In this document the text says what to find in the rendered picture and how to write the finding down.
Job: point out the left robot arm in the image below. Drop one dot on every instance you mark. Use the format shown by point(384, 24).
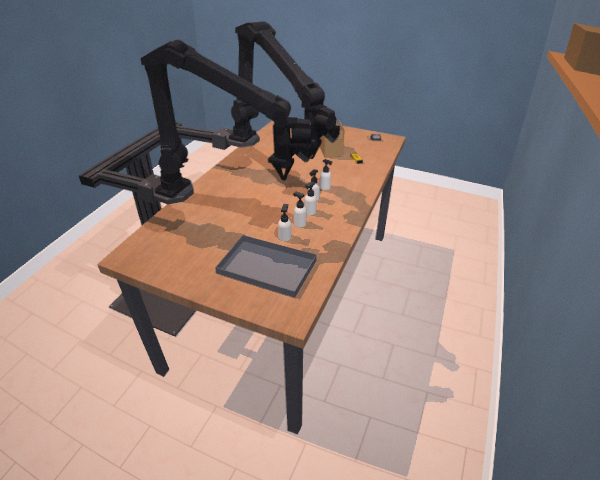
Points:
point(323, 117)

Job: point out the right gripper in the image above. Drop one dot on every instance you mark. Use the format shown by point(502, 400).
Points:
point(284, 163)

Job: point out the brown cardboard box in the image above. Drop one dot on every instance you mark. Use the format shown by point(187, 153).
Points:
point(333, 149)

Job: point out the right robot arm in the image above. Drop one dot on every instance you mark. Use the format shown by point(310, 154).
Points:
point(181, 55)

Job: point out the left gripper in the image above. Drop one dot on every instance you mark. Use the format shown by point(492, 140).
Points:
point(317, 144)

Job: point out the white pump bottle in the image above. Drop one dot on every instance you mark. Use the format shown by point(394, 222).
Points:
point(316, 187)
point(325, 176)
point(310, 199)
point(299, 211)
point(284, 225)

